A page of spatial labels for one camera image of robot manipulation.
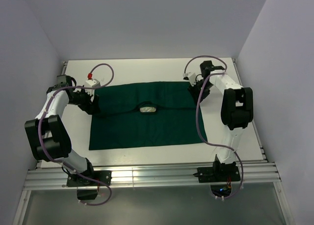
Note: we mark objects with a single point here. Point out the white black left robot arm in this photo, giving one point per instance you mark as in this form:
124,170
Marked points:
47,135

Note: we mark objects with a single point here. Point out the metal surgical kit tray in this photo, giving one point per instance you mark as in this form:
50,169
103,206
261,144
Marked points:
148,109

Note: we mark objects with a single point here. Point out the aluminium front frame rail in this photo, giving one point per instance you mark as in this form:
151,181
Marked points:
148,176

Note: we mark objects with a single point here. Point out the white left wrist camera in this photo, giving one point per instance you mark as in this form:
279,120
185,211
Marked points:
90,82

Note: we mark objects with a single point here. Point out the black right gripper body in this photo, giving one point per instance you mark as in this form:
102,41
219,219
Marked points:
196,90

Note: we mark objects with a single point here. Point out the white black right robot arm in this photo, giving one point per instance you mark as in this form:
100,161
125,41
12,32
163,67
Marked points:
236,114

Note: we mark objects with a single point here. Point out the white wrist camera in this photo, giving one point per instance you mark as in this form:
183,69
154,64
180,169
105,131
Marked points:
191,77
90,82

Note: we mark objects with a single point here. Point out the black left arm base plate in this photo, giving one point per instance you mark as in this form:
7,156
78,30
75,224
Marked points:
99,178

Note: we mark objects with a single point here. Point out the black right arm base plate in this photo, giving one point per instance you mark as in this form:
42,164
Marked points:
209,175

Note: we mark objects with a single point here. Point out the dark green surgical cloth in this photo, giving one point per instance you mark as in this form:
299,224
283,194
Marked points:
120,124

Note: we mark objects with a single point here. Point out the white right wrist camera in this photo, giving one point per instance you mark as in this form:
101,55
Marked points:
191,77

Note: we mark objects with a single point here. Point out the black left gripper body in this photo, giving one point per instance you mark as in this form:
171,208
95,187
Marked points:
86,100

